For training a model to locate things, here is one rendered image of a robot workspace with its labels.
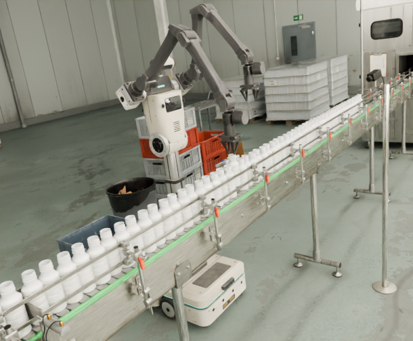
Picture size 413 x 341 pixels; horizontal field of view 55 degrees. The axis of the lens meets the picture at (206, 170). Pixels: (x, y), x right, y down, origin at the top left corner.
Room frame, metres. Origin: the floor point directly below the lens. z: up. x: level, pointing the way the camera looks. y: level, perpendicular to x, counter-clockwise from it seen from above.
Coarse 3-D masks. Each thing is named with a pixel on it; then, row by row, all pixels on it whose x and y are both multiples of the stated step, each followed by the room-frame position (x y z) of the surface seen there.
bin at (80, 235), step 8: (104, 216) 1.93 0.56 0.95; (112, 216) 1.91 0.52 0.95; (88, 224) 1.85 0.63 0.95; (96, 224) 1.88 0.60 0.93; (104, 224) 1.91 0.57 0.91; (112, 224) 1.92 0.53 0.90; (72, 232) 1.77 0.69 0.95; (80, 232) 1.80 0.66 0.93; (88, 232) 1.83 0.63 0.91; (96, 232) 1.87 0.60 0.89; (112, 232) 1.93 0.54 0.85; (56, 240) 1.70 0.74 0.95; (64, 240) 1.73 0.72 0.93; (72, 240) 1.76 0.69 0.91; (80, 240) 1.79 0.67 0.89; (64, 248) 1.67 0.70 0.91; (88, 248) 1.82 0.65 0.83; (152, 312) 1.42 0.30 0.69
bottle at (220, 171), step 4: (220, 168) 1.81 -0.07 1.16; (220, 172) 1.78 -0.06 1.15; (220, 176) 1.78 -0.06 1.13; (224, 176) 1.78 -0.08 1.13; (220, 180) 1.77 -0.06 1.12; (224, 180) 1.77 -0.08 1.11; (224, 188) 1.77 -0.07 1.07; (224, 192) 1.77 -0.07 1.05; (228, 192) 1.79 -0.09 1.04; (228, 196) 1.78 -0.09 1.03; (224, 200) 1.77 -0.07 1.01; (228, 200) 1.78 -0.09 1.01
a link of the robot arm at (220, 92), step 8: (184, 40) 1.96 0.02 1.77; (192, 40) 1.98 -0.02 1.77; (192, 48) 1.97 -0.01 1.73; (200, 48) 1.98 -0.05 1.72; (192, 56) 1.97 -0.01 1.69; (200, 56) 1.94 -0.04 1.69; (200, 64) 1.94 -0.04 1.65; (208, 64) 1.93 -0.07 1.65; (208, 72) 1.92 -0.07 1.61; (216, 72) 1.94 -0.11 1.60; (208, 80) 1.92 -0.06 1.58; (216, 80) 1.90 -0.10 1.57; (216, 88) 1.89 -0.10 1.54; (224, 88) 1.89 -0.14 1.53; (216, 96) 1.88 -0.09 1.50; (224, 96) 1.85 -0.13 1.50; (232, 96) 1.89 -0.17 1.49; (232, 104) 1.87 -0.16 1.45
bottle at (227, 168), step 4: (228, 164) 1.85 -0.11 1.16; (224, 168) 1.83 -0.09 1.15; (228, 168) 1.82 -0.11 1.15; (224, 172) 1.83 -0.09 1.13; (228, 172) 1.82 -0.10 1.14; (232, 172) 1.83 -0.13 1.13; (228, 176) 1.81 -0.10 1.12; (232, 176) 1.81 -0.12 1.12; (232, 180) 1.81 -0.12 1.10; (228, 184) 1.81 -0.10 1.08; (232, 184) 1.81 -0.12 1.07; (228, 188) 1.81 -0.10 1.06; (232, 188) 1.81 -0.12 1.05; (236, 192) 1.83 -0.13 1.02; (232, 196) 1.81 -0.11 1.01
